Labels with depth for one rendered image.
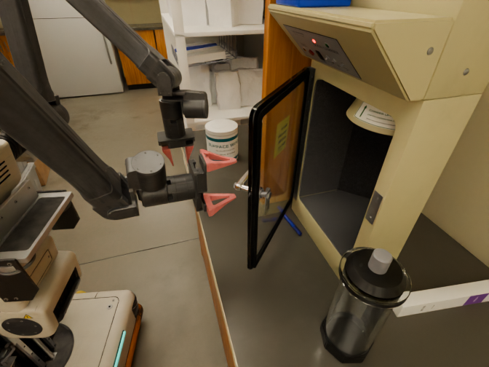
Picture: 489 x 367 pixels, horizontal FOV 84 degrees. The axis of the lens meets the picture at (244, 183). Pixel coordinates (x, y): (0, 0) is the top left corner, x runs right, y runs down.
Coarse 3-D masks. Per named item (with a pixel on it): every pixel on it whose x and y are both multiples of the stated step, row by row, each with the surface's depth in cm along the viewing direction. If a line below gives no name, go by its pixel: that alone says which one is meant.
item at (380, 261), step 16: (352, 256) 45; (368, 256) 45; (384, 256) 41; (352, 272) 43; (368, 272) 42; (384, 272) 42; (400, 272) 42; (368, 288) 41; (384, 288) 40; (400, 288) 41
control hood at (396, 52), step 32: (288, 32) 55; (320, 32) 42; (352, 32) 34; (384, 32) 30; (416, 32) 31; (448, 32) 33; (352, 64) 42; (384, 64) 34; (416, 64) 34; (416, 96) 37
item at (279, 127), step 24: (288, 96) 54; (264, 120) 46; (288, 120) 59; (264, 144) 49; (288, 144) 64; (264, 168) 53; (288, 168) 70; (288, 192) 78; (264, 216) 62; (264, 240) 68
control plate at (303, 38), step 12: (300, 36) 51; (312, 36) 46; (324, 36) 42; (312, 48) 51; (324, 48) 46; (336, 48) 42; (324, 60) 52; (336, 60) 46; (348, 60) 42; (348, 72) 46
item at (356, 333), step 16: (336, 288) 50; (352, 288) 42; (336, 304) 49; (352, 304) 44; (368, 304) 41; (384, 304) 40; (336, 320) 50; (352, 320) 46; (368, 320) 44; (384, 320) 45; (336, 336) 51; (352, 336) 48; (368, 336) 47; (352, 352) 51
